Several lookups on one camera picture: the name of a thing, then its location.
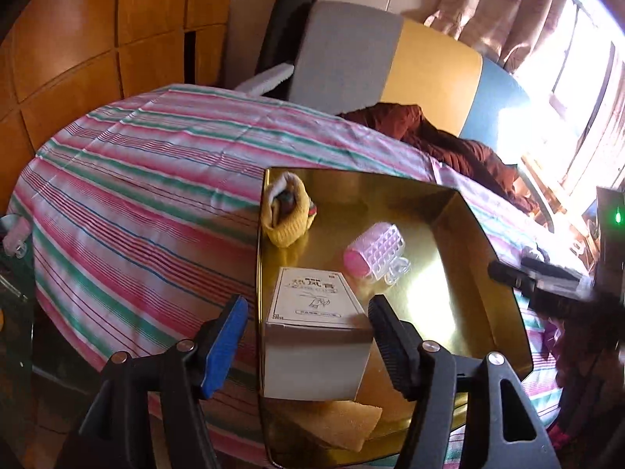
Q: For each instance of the person's dark clothing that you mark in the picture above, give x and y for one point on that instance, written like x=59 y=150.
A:
x=595 y=391

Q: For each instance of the beige curtain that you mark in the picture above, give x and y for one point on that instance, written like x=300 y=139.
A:
x=488 y=5

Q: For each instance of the pink hair roller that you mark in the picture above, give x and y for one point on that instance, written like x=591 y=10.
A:
x=366 y=254

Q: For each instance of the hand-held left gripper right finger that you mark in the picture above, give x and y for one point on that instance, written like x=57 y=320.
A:
x=390 y=344

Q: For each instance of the white fuzzy brush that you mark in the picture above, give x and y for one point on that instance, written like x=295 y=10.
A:
x=266 y=80

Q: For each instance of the striped pink green cloth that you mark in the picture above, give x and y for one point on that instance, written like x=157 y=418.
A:
x=146 y=205

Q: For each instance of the white cardboard box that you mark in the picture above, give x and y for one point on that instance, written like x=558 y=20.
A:
x=312 y=361

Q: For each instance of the wooden wardrobe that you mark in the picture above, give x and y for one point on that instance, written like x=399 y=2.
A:
x=73 y=34

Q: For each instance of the gold tray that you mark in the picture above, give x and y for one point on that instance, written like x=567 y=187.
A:
x=439 y=278

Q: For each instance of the window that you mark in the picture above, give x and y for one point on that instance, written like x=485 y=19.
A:
x=571 y=63

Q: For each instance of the clear plastic hair roller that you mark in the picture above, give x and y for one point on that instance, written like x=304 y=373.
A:
x=17 y=239

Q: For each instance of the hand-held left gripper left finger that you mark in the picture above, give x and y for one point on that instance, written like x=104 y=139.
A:
x=227 y=347

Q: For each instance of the brown quilted jacket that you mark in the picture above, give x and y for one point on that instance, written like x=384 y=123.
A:
x=464 y=156

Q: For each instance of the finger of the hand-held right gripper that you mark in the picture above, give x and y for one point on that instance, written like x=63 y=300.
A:
x=510 y=274
x=551 y=267

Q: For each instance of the black rolled mat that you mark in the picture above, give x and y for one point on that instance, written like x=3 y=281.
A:
x=283 y=24

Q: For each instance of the yellow sponge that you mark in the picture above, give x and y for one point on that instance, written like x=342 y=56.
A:
x=337 y=425

